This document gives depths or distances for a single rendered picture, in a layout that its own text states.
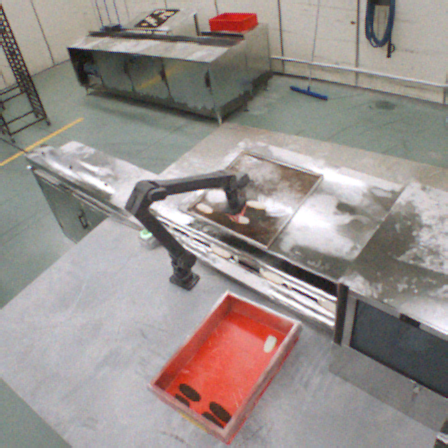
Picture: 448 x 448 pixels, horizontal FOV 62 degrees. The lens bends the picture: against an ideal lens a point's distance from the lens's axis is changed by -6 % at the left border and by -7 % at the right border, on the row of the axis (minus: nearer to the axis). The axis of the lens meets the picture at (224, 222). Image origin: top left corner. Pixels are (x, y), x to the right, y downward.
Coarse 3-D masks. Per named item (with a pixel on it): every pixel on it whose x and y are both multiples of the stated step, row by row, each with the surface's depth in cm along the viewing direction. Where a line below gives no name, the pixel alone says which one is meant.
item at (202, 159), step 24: (216, 144) 262; (288, 144) 249; (312, 144) 245; (336, 144) 242; (168, 168) 248; (192, 168) 243; (360, 168) 220; (384, 168) 217; (408, 168) 214; (432, 168) 211; (240, 240) 189; (288, 264) 174; (336, 288) 160
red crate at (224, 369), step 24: (216, 336) 150; (240, 336) 149; (264, 336) 147; (192, 360) 144; (216, 360) 143; (240, 360) 141; (264, 360) 140; (192, 384) 136; (216, 384) 135; (240, 384) 134; (192, 408) 130
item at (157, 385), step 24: (216, 312) 149; (240, 312) 156; (264, 312) 145; (192, 336) 140; (288, 336) 135; (168, 360) 134; (168, 384) 136; (264, 384) 125; (240, 408) 118; (216, 432) 113
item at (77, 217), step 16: (80, 144) 294; (96, 160) 271; (112, 160) 267; (128, 176) 248; (144, 176) 246; (48, 192) 284; (64, 192) 257; (64, 208) 279; (80, 208) 252; (96, 208) 232; (64, 224) 304; (80, 224) 274; (96, 224) 249; (80, 240) 299
